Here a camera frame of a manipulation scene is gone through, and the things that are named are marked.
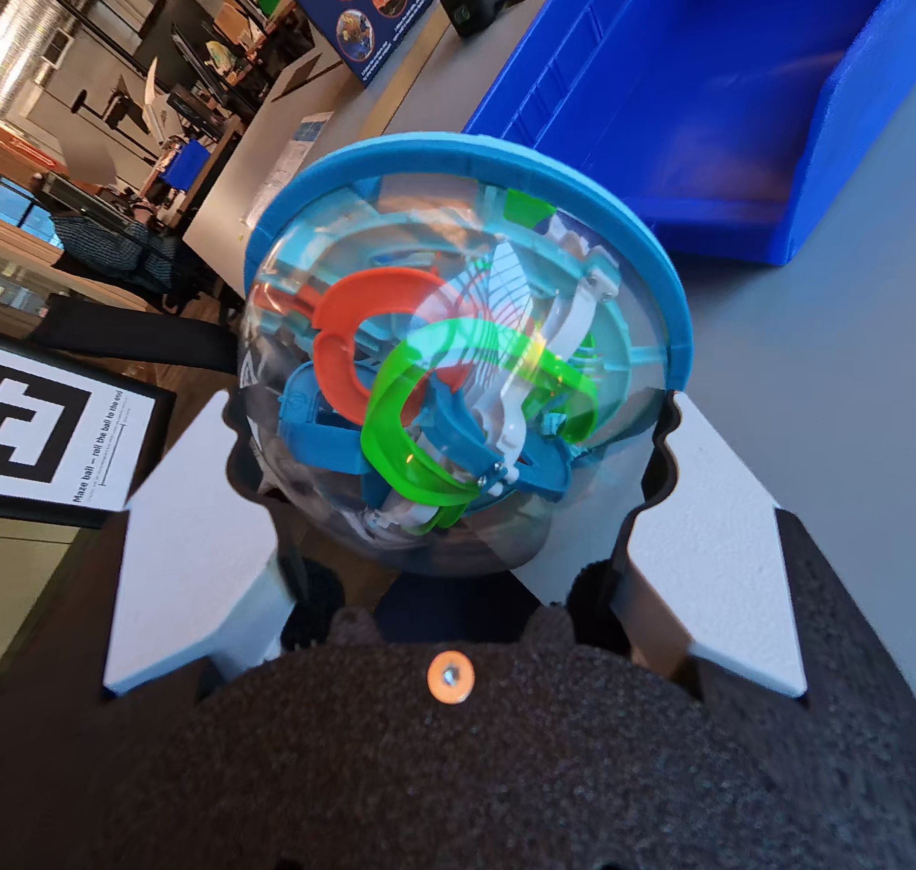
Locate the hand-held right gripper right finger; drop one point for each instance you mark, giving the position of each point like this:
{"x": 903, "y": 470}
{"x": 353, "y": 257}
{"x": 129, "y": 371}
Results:
{"x": 712, "y": 576}

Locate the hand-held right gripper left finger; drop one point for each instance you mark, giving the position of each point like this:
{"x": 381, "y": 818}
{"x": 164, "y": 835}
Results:
{"x": 190, "y": 569}

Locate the clear plastic maze ball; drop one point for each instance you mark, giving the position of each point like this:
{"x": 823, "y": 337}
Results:
{"x": 458, "y": 355}

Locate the black framed task sign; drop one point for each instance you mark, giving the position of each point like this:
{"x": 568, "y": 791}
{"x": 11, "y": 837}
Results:
{"x": 43, "y": 426}

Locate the printed paper sheet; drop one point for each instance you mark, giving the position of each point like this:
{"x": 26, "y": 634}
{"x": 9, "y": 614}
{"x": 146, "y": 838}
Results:
{"x": 286, "y": 169}

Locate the blue plastic bin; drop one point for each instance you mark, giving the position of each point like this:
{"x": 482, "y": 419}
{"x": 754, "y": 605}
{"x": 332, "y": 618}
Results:
{"x": 687, "y": 97}

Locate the dark blue printed box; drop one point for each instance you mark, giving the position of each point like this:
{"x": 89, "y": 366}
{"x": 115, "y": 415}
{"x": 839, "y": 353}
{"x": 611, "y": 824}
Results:
{"x": 372, "y": 4}

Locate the silver metal duct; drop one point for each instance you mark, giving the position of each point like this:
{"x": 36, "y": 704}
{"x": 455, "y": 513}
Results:
{"x": 32, "y": 18}

